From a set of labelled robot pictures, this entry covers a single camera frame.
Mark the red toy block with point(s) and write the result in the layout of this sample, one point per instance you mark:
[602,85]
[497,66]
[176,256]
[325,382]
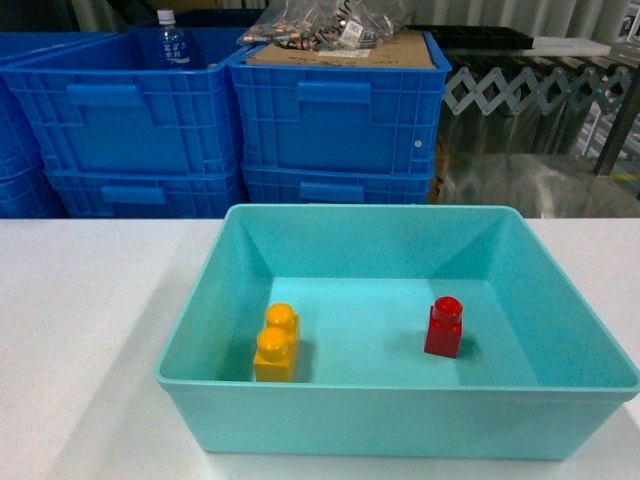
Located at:
[445,327]

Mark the yellow toy block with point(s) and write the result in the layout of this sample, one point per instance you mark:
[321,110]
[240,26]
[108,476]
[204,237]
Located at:
[278,345]

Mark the teal plastic box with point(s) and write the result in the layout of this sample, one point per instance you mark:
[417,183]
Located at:
[537,373]

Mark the blue crate lower right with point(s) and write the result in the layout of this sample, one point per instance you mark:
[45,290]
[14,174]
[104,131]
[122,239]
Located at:
[296,186]

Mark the blue crate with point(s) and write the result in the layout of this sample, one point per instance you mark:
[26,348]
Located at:
[137,196]
[109,106]
[25,190]
[341,119]
[296,186]

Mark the blue crate upper right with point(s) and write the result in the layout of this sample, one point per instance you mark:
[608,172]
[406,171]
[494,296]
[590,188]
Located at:
[341,119]

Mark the blue crate lower left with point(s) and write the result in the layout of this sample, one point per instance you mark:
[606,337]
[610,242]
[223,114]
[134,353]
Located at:
[137,196]

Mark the brown cardboard sheet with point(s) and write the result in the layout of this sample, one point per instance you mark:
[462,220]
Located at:
[407,49]

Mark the clear bag of parts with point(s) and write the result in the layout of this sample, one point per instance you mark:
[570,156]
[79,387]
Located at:
[326,25]

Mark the clear water bottle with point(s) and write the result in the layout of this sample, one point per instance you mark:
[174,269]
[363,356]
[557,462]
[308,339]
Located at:
[171,49]

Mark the blue crate upper left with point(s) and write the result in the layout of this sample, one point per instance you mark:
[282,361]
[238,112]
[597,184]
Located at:
[109,106]

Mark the black plastic tray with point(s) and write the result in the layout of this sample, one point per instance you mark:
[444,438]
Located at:
[477,37]

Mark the blue crate far left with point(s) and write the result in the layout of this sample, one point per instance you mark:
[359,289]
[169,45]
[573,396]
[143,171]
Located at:
[25,190]

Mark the grey scissor-frame roller conveyor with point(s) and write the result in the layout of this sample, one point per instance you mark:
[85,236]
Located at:
[510,85]

